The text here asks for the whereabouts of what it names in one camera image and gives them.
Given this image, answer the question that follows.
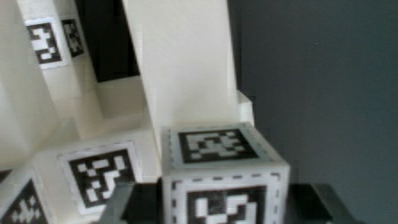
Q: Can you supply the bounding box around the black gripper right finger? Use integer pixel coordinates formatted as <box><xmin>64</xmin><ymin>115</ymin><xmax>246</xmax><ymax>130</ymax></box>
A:
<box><xmin>286</xmin><ymin>183</ymin><xmax>356</xmax><ymax>224</ymax></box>

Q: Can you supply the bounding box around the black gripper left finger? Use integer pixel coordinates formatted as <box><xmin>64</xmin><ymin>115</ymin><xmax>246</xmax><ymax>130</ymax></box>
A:
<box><xmin>98</xmin><ymin>182</ymin><xmax>164</xmax><ymax>224</ymax></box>

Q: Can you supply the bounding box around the white chair leg with tag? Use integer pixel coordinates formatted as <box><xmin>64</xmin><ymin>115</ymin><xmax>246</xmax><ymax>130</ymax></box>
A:
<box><xmin>158</xmin><ymin>123</ymin><xmax>294</xmax><ymax>224</ymax></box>

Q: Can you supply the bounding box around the white chair backrest part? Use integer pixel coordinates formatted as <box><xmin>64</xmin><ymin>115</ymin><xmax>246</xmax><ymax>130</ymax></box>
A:
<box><xmin>0</xmin><ymin>0</ymin><xmax>238</xmax><ymax>166</ymax></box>

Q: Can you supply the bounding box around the white tagged nut cube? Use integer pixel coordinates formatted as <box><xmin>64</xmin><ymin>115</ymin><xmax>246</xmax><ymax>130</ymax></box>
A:
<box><xmin>0</xmin><ymin>131</ymin><xmax>160</xmax><ymax>224</ymax></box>

